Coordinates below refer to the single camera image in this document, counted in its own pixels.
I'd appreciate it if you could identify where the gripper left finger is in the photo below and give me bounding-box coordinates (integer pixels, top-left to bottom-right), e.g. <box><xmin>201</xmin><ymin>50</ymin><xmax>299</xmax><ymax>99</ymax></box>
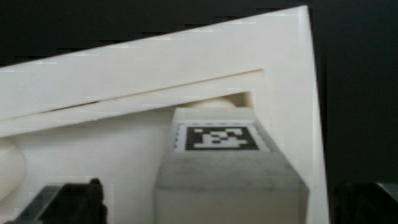
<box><xmin>9</xmin><ymin>178</ymin><xmax>109</xmax><ymax>224</ymax></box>

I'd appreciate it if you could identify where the white square tabletop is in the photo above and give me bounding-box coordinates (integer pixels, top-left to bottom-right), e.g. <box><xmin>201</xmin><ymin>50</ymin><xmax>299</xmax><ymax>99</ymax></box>
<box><xmin>0</xmin><ymin>6</ymin><xmax>329</xmax><ymax>224</ymax></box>

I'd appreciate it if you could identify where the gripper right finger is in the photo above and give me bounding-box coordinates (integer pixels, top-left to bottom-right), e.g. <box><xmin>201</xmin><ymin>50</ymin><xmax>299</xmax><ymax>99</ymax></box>
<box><xmin>335</xmin><ymin>182</ymin><xmax>398</xmax><ymax>224</ymax></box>

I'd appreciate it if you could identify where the white table leg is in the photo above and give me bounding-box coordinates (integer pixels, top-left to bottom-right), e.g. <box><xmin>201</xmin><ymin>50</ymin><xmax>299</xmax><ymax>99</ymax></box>
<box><xmin>155</xmin><ymin>98</ymin><xmax>310</xmax><ymax>224</ymax></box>

